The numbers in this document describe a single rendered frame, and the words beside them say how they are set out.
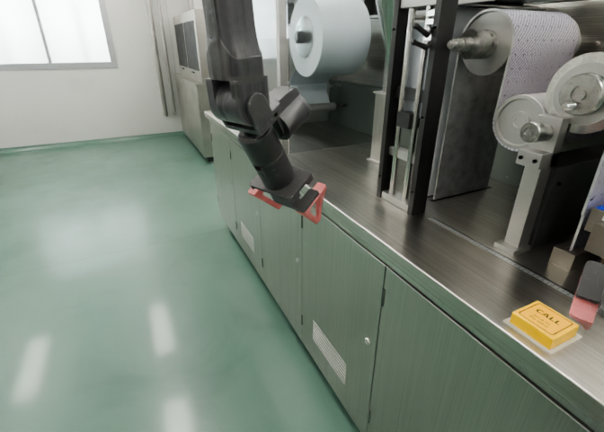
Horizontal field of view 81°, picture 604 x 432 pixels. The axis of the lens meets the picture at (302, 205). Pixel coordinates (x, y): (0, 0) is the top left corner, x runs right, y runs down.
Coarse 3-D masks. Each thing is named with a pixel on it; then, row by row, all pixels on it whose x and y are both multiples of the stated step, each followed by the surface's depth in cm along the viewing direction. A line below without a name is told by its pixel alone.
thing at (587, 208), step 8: (600, 160) 68; (600, 168) 68; (600, 176) 69; (592, 184) 70; (600, 184) 71; (592, 192) 70; (600, 192) 72; (592, 200) 72; (600, 200) 73; (584, 208) 72
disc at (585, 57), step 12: (576, 60) 68; (588, 60) 66; (600, 60) 65; (564, 72) 70; (552, 84) 73; (552, 96) 73; (552, 108) 73; (600, 120) 66; (576, 132) 70; (588, 132) 68
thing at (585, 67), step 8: (584, 64) 67; (592, 64) 65; (600, 64) 64; (568, 72) 69; (576, 72) 68; (584, 72) 67; (592, 72) 66; (600, 72) 65; (560, 80) 71; (560, 88) 71; (560, 112) 72; (600, 112) 66; (576, 120) 70; (584, 120) 68; (592, 120) 67
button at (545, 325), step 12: (516, 312) 60; (528, 312) 60; (540, 312) 60; (552, 312) 60; (516, 324) 60; (528, 324) 58; (540, 324) 58; (552, 324) 58; (564, 324) 58; (576, 324) 58; (540, 336) 57; (552, 336) 55; (564, 336) 56
